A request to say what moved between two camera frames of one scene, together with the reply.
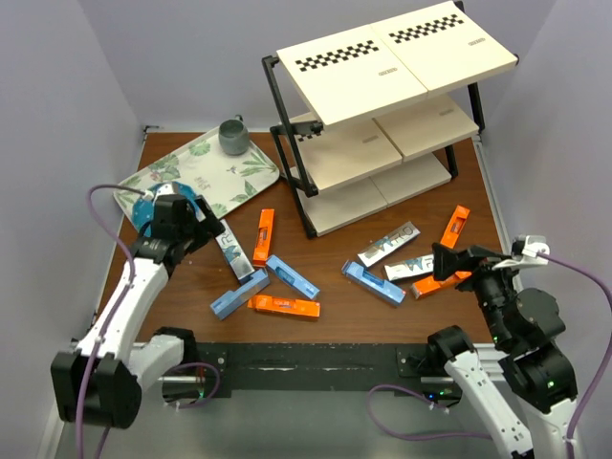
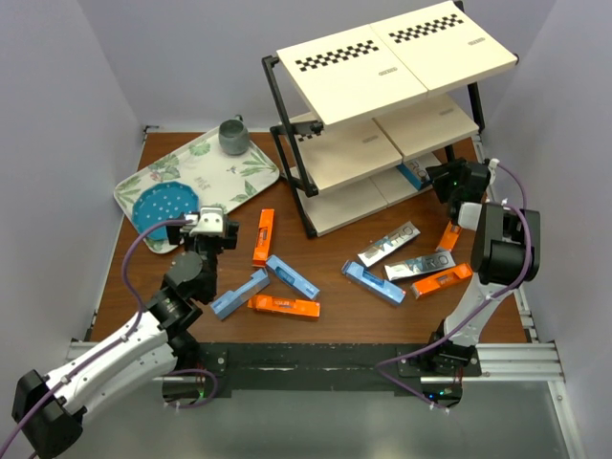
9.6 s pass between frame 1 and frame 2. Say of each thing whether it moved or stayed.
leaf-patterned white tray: stayed
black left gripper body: moved
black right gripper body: moved
